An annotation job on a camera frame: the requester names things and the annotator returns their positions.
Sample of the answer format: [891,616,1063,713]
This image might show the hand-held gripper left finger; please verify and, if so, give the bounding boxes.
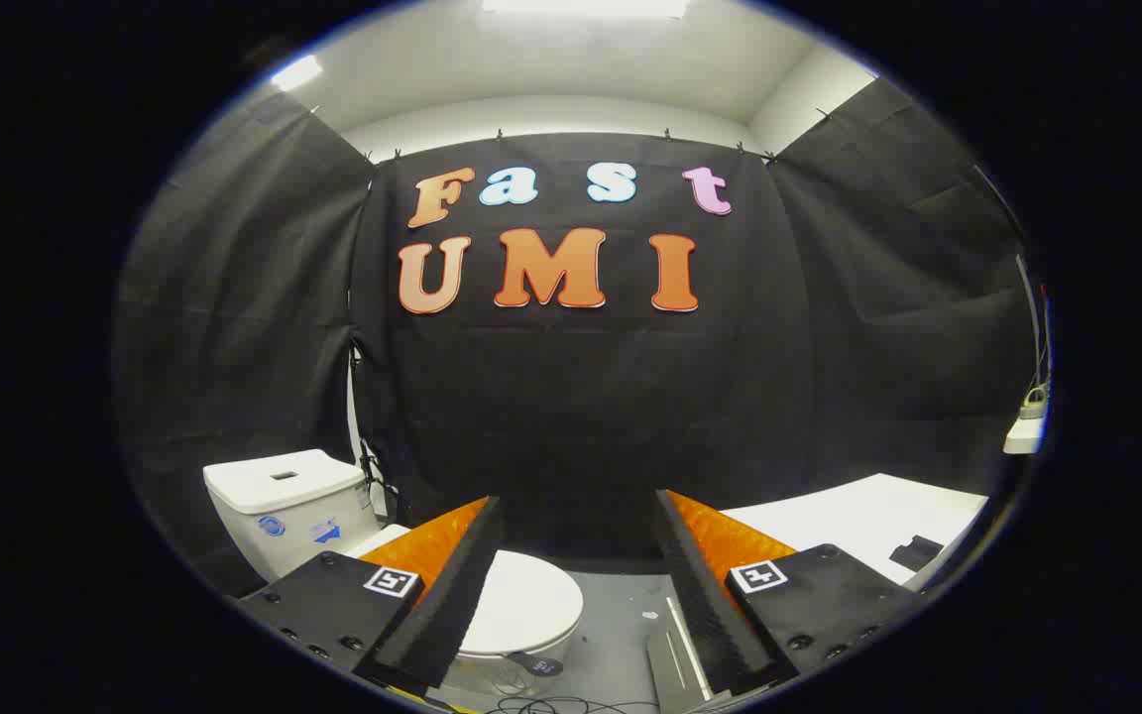
[237,495,505,695]

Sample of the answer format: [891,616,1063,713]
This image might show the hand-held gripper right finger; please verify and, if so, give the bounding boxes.
[652,488,921,697]

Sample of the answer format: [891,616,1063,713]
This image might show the white toilet lid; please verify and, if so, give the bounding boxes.
[348,524,585,657]

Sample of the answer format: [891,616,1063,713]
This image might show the white drawer cabinet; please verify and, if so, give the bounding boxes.
[645,473,990,713]

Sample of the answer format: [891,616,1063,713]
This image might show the small black object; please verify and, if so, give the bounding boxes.
[890,535,944,573]

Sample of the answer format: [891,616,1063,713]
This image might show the rectangular ceiling light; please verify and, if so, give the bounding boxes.
[271,55,324,92]

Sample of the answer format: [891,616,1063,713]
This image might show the black floor cables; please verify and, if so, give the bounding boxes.
[482,696,661,714]

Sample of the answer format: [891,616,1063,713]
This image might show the black tangled cord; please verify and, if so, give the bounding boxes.
[358,441,401,517]

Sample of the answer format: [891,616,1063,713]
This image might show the white wall shelf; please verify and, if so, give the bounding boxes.
[1003,416,1046,455]

